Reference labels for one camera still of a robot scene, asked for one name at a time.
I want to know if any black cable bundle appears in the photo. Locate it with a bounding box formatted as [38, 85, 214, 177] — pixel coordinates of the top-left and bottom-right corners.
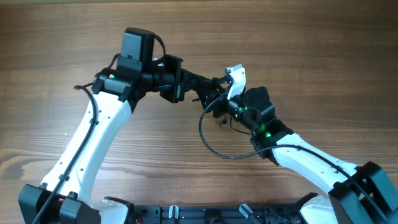
[190, 76, 233, 128]

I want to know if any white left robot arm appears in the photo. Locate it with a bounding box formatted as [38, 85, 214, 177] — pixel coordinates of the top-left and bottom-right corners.
[18, 27, 223, 223]

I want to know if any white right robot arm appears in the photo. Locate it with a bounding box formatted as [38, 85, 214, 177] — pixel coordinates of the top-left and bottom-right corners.
[201, 86, 397, 223]

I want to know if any black left camera cable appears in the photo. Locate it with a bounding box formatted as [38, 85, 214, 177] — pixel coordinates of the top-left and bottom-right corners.
[30, 34, 167, 224]

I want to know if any black camera cable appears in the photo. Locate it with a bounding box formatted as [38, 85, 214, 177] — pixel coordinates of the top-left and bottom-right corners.
[198, 88, 389, 224]
[30, 34, 167, 224]

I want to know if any black right camera cable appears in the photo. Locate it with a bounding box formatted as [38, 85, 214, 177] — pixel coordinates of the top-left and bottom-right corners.
[198, 88, 389, 224]

